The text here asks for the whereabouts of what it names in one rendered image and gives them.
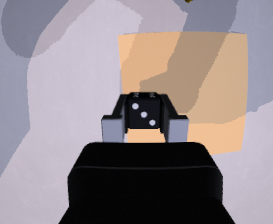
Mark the peach flat mat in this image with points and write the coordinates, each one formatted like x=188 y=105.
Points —
x=205 y=75

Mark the black die with white pips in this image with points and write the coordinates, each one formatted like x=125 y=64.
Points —
x=143 y=110

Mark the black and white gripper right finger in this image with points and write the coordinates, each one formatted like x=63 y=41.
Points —
x=173 y=126

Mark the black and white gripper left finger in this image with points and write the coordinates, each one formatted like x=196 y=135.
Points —
x=112 y=125

